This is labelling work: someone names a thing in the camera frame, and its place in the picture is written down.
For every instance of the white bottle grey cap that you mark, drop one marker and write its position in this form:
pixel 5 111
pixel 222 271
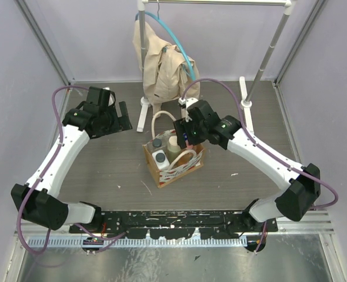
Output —
pixel 161 160

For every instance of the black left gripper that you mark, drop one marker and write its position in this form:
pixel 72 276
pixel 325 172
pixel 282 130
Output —
pixel 122 118

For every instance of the slotted grey cable duct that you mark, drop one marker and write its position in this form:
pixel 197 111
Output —
pixel 82 241

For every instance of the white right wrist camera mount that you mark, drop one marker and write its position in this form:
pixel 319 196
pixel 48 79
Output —
pixel 184 104

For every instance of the clear bottle grey cap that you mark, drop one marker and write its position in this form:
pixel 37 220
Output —
pixel 154 145

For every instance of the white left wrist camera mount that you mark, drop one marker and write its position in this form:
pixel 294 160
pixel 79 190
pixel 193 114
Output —
pixel 111 100

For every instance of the green bottle beige cap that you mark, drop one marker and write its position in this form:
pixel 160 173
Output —
pixel 173 149

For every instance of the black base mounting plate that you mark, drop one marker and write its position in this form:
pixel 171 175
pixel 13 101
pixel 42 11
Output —
pixel 211 224

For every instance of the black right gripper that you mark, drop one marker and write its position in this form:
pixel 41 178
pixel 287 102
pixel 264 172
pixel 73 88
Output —
pixel 182 126

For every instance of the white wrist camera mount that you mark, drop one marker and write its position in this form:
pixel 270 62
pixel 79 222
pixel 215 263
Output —
pixel 111 100
pixel 184 104

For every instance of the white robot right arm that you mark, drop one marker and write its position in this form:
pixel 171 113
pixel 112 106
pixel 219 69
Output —
pixel 298 190

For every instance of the blue clothes hanger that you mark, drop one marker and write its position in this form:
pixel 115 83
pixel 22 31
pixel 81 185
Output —
pixel 190 71

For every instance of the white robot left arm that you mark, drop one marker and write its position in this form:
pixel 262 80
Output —
pixel 37 200

